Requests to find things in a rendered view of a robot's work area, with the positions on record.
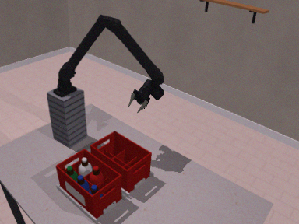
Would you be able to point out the red crate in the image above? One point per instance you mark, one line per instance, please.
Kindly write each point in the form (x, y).
(94, 204)
(127, 162)

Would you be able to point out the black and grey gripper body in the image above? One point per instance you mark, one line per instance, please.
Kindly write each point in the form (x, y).
(142, 95)

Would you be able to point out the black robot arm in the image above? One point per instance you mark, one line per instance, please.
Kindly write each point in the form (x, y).
(65, 74)

